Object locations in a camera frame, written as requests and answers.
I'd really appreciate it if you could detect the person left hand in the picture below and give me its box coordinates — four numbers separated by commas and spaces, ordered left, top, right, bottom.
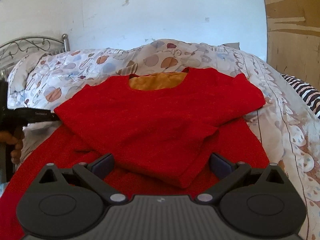
0, 127, 24, 165

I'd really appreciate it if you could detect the circle patterned quilt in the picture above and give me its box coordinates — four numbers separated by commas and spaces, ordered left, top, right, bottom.
1, 40, 319, 239

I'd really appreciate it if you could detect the metal bed headboard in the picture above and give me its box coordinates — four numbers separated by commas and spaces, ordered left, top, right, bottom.
0, 34, 70, 81

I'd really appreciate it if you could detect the navy white striped bedsheet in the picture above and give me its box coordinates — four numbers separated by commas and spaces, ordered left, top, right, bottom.
281, 74, 320, 118

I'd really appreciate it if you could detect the red knit sweater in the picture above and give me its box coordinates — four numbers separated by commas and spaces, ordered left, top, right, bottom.
1, 68, 269, 239

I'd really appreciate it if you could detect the brown cardboard panel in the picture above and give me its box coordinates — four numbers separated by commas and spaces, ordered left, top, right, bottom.
265, 0, 319, 88

